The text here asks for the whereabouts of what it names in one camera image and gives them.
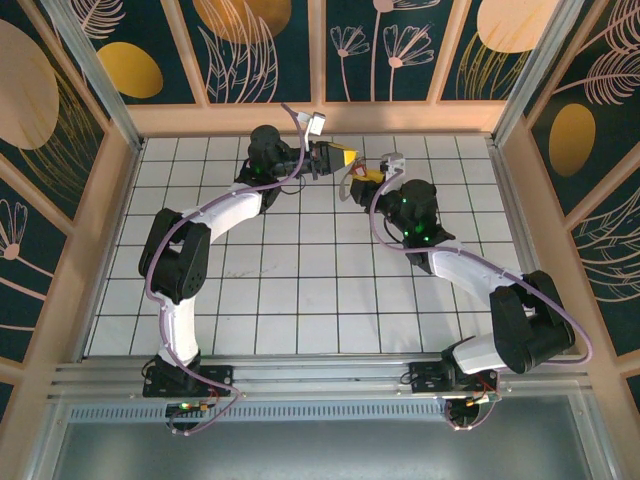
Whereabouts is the right controller board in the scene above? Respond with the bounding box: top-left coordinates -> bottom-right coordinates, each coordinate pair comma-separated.
462,391 -> 502,407

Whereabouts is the perforated metal strip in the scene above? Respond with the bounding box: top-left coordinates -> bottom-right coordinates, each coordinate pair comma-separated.
64,402 -> 581,422

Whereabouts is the left controller board green light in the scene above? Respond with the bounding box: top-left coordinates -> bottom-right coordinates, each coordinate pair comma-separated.
166,399 -> 211,415

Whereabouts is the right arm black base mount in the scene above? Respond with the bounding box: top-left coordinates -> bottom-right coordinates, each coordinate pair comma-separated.
407,359 -> 501,401

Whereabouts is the left aluminium frame post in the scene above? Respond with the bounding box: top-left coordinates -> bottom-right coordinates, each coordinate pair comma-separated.
42,0 -> 147,151

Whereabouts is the aluminium frame post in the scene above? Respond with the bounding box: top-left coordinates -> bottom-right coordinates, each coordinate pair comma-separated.
491,0 -> 586,146
42,0 -> 147,151

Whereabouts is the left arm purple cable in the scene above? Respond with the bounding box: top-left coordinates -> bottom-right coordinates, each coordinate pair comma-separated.
146,102 -> 314,437

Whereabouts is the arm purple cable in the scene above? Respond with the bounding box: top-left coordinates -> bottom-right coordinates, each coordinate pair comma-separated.
146,102 -> 314,437
368,169 -> 596,432

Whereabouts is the right aluminium frame post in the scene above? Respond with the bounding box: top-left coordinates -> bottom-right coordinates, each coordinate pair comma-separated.
491,0 -> 586,146

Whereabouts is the aluminium mounting rail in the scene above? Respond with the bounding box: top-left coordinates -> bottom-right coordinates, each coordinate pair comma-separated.
49,353 -> 591,401

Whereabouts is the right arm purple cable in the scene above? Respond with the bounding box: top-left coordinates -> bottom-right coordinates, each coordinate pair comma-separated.
368,169 -> 596,432

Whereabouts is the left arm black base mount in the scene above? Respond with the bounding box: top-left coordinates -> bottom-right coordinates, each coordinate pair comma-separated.
142,357 -> 236,399

